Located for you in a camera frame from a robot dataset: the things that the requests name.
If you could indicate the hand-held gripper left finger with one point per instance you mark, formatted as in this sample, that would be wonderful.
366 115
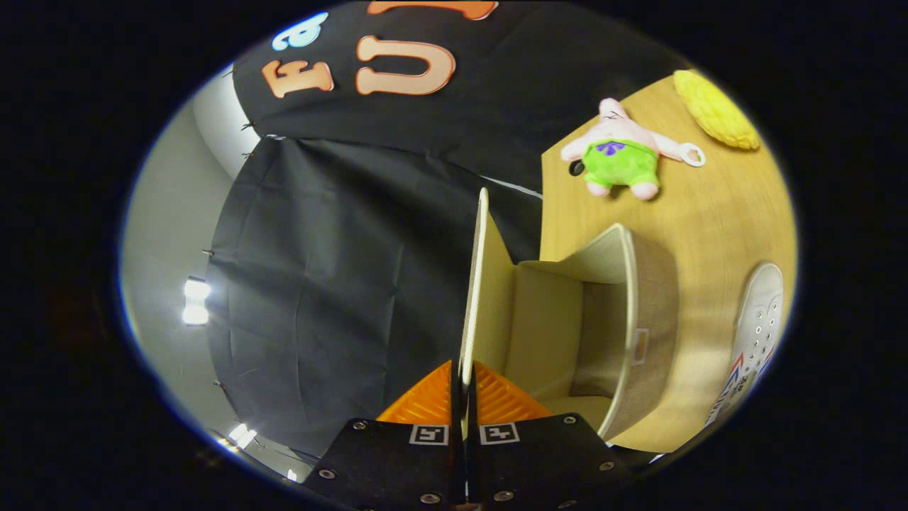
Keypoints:
397 465

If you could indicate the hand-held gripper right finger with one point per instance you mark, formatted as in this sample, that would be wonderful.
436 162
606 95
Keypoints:
539 461

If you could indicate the beige fabric storage box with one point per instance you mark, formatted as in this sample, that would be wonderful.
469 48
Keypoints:
546 326

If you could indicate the white canvas shoe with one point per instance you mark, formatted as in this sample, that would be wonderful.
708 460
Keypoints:
759 333

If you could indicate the ceiling light panel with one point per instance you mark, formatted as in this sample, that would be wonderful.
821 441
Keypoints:
242 435
196 301

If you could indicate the pink starfish plush toy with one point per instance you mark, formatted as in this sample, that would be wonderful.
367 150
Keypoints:
621 160

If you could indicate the yellow plush cushion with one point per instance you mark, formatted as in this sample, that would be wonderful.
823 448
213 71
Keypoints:
716 110

